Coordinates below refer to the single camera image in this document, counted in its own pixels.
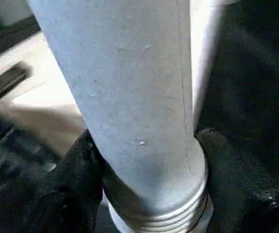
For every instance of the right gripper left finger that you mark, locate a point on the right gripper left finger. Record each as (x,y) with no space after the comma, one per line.
(73,184)

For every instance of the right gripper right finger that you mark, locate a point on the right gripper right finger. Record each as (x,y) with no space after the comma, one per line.
(238,194)

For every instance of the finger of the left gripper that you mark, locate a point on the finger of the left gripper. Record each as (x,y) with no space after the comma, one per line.
(5,85)

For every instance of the white plastic table top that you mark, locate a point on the white plastic table top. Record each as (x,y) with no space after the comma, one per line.
(44,109)

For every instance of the black work mat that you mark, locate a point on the black work mat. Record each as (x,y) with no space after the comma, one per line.
(251,72)

